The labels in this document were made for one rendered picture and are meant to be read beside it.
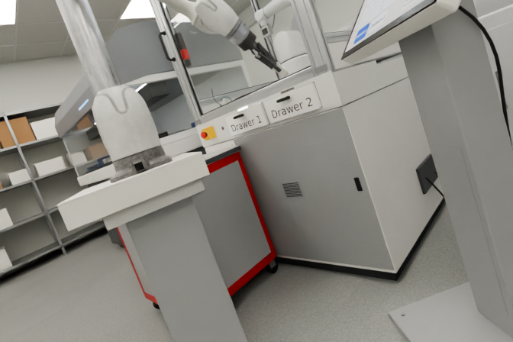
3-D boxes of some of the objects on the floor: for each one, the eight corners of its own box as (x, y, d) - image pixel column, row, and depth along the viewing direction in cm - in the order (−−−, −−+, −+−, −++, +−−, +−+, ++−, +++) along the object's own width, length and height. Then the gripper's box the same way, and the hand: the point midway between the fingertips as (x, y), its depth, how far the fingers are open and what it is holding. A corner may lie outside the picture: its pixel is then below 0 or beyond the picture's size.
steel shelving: (-58, 314, 331) (-144, 141, 311) (-52, 304, 368) (-128, 148, 348) (210, 184, 561) (170, 79, 541) (197, 185, 598) (160, 87, 578)
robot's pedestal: (200, 463, 87) (97, 219, 79) (185, 388, 115) (109, 203, 108) (288, 398, 97) (204, 175, 89) (256, 343, 125) (189, 171, 118)
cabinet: (403, 288, 127) (344, 104, 119) (245, 261, 202) (203, 147, 194) (456, 194, 191) (420, 71, 183) (321, 200, 267) (291, 113, 259)
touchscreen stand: (488, 446, 69) (351, 0, 59) (389, 319, 114) (302, 53, 103) (688, 367, 70) (588, -83, 60) (513, 272, 115) (439, 5, 105)
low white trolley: (204, 345, 135) (141, 186, 128) (148, 312, 181) (98, 194, 173) (285, 269, 174) (240, 144, 167) (221, 258, 220) (184, 159, 212)
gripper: (249, 36, 113) (294, 75, 123) (250, 24, 123) (291, 62, 133) (236, 50, 116) (281, 88, 126) (237, 38, 127) (279, 74, 137)
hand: (280, 69), depth 128 cm, fingers closed
